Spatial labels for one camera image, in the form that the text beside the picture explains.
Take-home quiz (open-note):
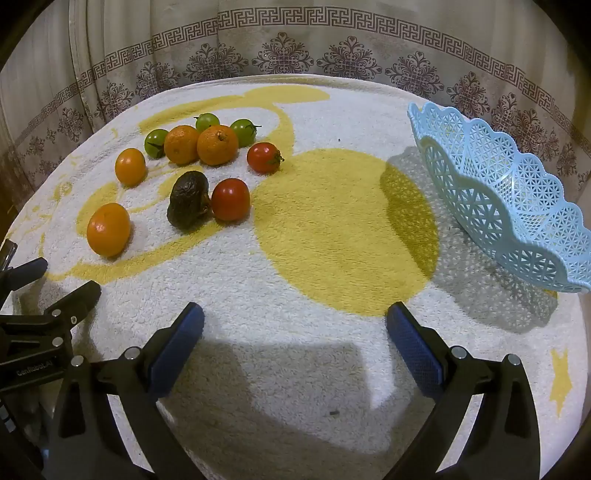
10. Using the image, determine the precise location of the light blue plastic basket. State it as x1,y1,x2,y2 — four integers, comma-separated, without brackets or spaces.
407,102,591,295

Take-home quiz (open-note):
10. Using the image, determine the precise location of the small smooth orange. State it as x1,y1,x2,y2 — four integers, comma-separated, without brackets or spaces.
115,148,147,188

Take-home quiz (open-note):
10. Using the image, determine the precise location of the large smooth orange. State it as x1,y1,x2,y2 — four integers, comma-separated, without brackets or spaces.
87,202,132,258

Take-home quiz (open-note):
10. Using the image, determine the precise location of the dimpled tangerine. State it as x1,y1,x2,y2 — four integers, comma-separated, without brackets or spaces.
197,125,239,166
164,125,201,165

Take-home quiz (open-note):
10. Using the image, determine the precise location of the dark wrinkled fruit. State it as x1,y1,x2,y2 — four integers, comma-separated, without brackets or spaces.
167,171,211,230

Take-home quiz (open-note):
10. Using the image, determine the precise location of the beige patterned curtain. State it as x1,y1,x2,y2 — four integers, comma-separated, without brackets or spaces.
0,0,591,241

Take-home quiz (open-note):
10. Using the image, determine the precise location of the white and yellow blanket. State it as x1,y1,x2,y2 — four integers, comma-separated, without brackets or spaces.
0,74,591,480

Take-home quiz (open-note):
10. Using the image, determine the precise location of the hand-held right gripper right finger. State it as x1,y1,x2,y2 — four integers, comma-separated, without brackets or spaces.
385,302,541,480

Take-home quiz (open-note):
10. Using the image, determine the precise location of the red tomato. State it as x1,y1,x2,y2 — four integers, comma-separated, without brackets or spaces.
211,178,251,222
246,142,284,175

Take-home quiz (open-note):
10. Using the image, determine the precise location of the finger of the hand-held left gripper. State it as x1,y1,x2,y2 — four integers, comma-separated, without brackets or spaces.
0,281,102,356
0,257,49,305

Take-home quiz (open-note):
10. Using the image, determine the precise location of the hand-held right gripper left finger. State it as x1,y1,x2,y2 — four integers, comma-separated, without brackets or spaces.
44,302,206,480

